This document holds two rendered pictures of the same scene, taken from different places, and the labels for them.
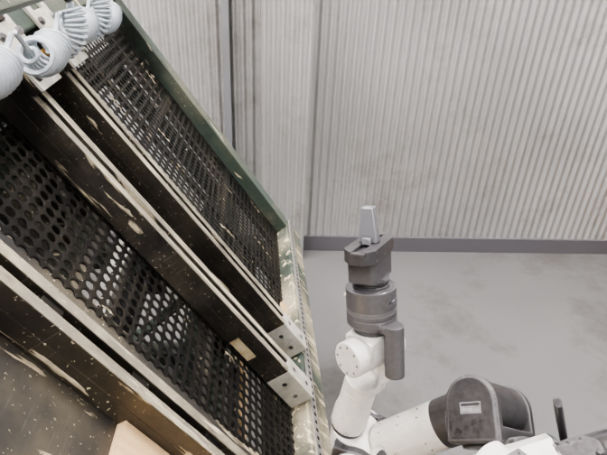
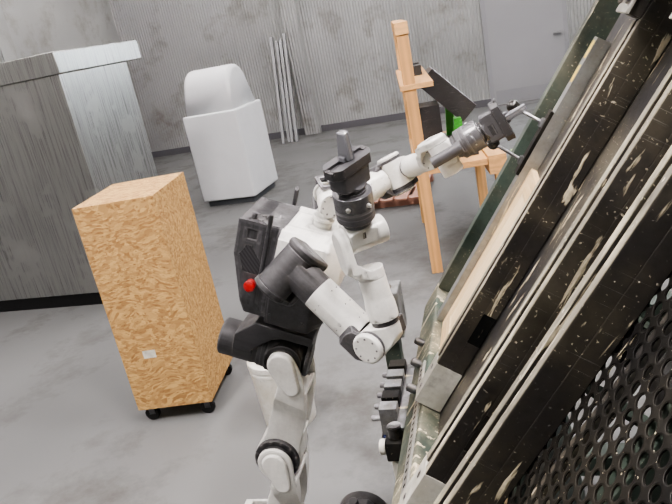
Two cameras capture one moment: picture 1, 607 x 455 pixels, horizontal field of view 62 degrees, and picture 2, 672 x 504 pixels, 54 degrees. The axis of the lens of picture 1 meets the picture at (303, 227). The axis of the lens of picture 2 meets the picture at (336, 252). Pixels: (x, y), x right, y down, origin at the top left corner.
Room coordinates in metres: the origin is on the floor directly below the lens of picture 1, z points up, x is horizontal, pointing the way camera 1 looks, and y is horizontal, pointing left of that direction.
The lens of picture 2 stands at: (2.03, 0.33, 1.85)
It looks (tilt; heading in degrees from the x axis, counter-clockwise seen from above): 19 degrees down; 202
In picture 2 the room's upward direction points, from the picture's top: 11 degrees counter-clockwise
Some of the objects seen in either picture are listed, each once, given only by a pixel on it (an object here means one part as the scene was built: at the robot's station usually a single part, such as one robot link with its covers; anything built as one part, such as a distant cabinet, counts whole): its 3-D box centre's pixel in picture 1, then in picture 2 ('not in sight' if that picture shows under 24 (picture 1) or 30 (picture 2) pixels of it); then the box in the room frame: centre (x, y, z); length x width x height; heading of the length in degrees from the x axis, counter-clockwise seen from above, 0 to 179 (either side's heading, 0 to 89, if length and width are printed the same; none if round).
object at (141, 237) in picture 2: not in sight; (163, 298); (-0.79, -1.83, 0.63); 0.50 x 0.42 x 1.25; 13
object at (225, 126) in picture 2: not in sight; (228, 133); (-5.42, -3.71, 0.82); 0.83 x 0.72 x 1.64; 2
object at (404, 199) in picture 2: not in sight; (396, 190); (-4.70, -1.49, 0.05); 1.12 x 0.75 x 0.10; 1
